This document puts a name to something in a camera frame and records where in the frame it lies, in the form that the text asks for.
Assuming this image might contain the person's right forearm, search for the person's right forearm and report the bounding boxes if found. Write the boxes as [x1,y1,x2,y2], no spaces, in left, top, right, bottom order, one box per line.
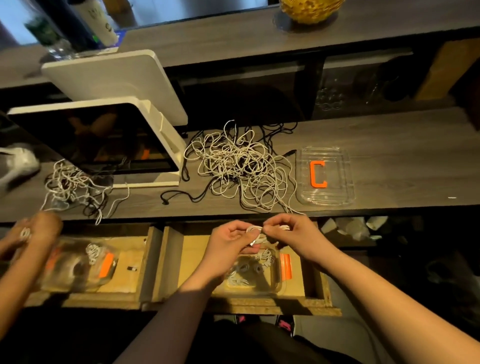
[315,247,480,364]

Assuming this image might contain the person's left forearm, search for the person's left forearm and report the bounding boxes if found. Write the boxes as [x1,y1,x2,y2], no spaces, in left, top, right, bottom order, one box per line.
[116,271,226,364]

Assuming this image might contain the white touchscreen monitor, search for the white touchscreen monitor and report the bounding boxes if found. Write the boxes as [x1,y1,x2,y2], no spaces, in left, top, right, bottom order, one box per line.
[7,96,187,189]

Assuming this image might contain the grey wooden bar counter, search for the grey wooden bar counter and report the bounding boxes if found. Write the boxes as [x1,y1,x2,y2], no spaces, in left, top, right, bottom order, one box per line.
[0,0,480,90]

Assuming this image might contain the white paper coffee cup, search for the white paper coffee cup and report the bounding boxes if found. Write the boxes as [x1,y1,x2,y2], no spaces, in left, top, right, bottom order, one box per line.
[67,0,120,48]

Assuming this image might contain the bundle of black cables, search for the bundle of black cables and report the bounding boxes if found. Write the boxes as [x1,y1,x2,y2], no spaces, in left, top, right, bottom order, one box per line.
[255,122,300,160]

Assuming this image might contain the white customer display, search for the white customer display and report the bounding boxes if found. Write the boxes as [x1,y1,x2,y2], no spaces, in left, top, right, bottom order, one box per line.
[41,49,189,126]

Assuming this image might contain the wooden drawer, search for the wooden drawer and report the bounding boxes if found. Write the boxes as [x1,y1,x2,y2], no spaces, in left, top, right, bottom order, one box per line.
[22,223,165,310]
[152,223,342,316]

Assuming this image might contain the another person's forearm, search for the another person's forearm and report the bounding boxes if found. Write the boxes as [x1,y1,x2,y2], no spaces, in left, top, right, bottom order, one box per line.
[0,243,55,339]

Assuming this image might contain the person's right hand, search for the person's right hand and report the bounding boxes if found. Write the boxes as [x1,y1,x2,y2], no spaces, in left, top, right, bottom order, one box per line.
[262,213,332,264]

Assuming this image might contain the black thermos bottle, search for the black thermos bottle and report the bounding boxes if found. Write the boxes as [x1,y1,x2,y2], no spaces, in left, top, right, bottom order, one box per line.
[37,0,99,50]

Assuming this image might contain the white headset device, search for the white headset device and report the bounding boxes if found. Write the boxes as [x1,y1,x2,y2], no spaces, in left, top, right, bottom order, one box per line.
[0,144,41,189]

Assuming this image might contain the clear lid orange handle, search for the clear lid orange handle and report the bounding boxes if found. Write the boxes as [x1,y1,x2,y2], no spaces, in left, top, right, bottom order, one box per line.
[295,146,357,208]

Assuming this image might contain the yellow woven basket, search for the yellow woven basket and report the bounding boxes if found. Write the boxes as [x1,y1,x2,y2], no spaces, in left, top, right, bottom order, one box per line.
[279,0,348,25]

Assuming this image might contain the clear plastic water bottle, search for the clear plastic water bottle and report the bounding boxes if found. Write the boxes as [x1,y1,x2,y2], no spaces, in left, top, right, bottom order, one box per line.
[26,15,75,61]

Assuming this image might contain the pile of white containers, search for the pile of white containers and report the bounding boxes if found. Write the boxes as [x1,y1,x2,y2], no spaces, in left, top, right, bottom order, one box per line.
[321,216,391,241]

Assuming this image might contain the black cable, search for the black cable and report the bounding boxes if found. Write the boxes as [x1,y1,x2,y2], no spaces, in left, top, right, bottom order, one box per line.
[159,187,213,207]

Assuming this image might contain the clear container drawer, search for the clear container drawer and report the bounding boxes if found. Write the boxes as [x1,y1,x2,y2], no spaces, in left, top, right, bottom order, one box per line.
[37,236,120,294]
[221,243,295,297]

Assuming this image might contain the person's left hand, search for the person's left hand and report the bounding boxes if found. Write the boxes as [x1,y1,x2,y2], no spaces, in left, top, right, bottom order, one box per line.
[196,219,264,283]

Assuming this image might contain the flat cardboard sheet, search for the flat cardboard sheet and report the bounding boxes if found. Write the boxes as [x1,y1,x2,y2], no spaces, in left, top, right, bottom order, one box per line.
[416,37,480,102]

